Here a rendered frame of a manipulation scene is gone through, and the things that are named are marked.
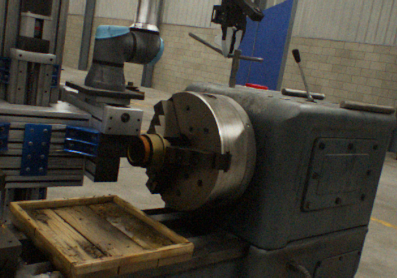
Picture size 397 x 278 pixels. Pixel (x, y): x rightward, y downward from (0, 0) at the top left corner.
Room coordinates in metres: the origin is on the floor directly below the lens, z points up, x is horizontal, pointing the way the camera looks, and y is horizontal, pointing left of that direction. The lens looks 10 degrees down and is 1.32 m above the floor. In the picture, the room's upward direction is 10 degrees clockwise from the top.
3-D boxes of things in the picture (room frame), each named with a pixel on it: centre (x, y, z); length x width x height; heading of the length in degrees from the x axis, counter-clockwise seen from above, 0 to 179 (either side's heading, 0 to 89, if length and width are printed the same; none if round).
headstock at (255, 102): (1.50, -0.28, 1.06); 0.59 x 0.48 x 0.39; 133
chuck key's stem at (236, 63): (1.40, -0.07, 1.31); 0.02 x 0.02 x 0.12; 44
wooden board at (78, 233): (1.04, 0.20, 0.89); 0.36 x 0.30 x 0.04; 43
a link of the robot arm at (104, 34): (1.71, 0.37, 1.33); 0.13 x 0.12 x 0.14; 132
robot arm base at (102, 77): (1.70, 0.38, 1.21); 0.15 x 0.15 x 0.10
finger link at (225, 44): (1.43, -0.01, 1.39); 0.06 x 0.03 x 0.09; 42
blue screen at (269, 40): (8.02, -0.66, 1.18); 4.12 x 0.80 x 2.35; 7
